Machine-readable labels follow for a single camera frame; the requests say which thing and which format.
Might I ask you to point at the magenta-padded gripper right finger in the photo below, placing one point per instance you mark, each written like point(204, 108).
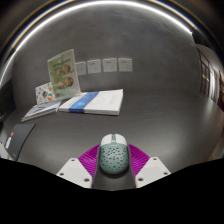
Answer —
point(151, 171)

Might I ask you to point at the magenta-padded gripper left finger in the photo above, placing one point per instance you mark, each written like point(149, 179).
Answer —
point(75, 171)

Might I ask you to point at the green and white perforated mouse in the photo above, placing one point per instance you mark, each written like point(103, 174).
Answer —
point(113, 155)

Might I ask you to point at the black mouse pad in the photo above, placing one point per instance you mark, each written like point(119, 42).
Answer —
point(20, 138)

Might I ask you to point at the grey printed magazine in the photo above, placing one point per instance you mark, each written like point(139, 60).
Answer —
point(41, 110)

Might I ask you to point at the white book with blue stripe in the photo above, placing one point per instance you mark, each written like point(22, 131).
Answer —
point(96, 102)

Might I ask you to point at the white illustrated sticker card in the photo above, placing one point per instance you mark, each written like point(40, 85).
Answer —
point(45, 93)

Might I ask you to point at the green food photo booklet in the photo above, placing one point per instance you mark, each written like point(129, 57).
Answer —
point(63, 75)

